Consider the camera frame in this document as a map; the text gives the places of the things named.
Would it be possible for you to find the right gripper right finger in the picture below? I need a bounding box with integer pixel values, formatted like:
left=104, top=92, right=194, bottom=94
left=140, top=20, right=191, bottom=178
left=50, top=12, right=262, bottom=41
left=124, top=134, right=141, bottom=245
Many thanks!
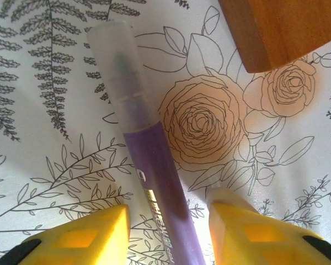
left=206, top=188, right=331, bottom=265

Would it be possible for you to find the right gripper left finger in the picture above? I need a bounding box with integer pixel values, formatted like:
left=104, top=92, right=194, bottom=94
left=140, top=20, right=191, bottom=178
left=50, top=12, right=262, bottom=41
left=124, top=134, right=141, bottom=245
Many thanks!
left=2, top=204, right=132, bottom=265

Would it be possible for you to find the purple highlighter frosted cap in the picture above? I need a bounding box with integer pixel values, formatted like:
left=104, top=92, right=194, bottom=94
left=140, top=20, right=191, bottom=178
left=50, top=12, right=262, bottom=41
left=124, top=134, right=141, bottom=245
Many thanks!
left=86, top=20, right=208, bottom=265

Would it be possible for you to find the gold wire rack wooden base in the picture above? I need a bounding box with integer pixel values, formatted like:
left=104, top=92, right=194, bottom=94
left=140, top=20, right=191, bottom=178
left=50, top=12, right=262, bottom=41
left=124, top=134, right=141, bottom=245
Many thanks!
left=217, top=0, right=331, bottom=75

